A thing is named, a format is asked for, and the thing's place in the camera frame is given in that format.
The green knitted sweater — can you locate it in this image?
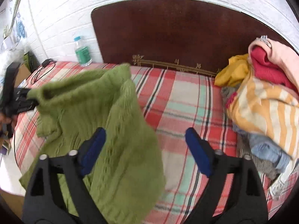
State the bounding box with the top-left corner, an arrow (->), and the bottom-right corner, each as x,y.
20,64 -> 165,223

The person's left hand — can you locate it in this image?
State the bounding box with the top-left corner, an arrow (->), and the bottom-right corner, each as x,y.
0,112 -> 18,132

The cardboard box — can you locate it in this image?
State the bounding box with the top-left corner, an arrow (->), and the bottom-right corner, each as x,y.
14,64 -> 31,87

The grey striped garment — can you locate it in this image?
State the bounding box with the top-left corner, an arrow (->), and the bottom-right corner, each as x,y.
221,84 -> 278,180

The blue denim garment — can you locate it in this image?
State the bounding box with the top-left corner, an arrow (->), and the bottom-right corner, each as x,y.
233,123 -> 291,173

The green label water bottle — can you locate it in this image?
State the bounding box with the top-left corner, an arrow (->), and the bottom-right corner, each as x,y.
74,36 -> 92,66

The yellow striped cloth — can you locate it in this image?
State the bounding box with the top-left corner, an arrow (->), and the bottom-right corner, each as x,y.
226,75 -> 298,159

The mustard yellow garment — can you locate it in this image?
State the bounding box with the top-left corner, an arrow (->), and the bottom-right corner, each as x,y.
214,54 -> 249,87

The red garment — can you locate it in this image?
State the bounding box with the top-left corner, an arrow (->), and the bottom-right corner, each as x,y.
250,46 -> 298,93

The pink garment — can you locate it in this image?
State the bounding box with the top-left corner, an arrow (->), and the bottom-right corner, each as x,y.
248,36 -> 298,90

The dark brown wooden headboard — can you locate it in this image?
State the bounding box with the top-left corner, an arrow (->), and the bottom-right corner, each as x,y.
91,0 -> 287,75

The black charger cable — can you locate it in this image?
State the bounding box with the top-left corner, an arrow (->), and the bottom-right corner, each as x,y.
29,58 -> 57,85

